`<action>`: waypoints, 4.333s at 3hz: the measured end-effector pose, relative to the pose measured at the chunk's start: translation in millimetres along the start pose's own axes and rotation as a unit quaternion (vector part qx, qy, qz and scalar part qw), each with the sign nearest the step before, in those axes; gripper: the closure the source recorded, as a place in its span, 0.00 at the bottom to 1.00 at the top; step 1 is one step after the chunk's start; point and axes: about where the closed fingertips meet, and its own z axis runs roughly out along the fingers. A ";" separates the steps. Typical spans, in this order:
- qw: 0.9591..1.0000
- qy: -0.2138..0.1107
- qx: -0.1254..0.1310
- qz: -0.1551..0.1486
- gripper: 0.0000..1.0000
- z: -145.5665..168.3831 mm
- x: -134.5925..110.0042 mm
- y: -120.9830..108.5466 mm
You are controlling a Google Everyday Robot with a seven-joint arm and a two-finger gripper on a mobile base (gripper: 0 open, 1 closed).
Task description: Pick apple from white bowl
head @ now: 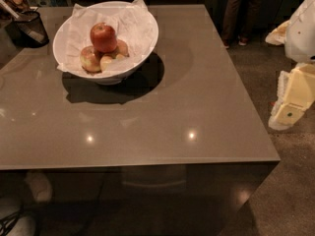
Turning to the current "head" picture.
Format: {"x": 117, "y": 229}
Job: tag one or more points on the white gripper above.
{"x": 301, "y": 33}

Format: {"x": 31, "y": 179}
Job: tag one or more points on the red apple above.
{"x": 103, "y": 38}

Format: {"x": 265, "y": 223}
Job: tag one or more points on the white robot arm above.
{"x": 299, "y": 43}

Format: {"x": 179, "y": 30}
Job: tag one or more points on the reddish apple right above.
{"x": 122, "y": 48}

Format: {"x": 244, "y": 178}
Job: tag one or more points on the white bowl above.
{"x": 108, "y": 77}

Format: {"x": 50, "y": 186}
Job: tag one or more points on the person's legs in background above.
{"x": 246, "y": 10}

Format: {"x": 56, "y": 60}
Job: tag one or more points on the white paper liner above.
{"x": 134, "y": 27}

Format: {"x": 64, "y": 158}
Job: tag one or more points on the black mesh basket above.
{"x": 27, "y": 30}

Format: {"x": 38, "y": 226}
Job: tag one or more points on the white robot base with cable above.
{"x": 13, "y": 220}

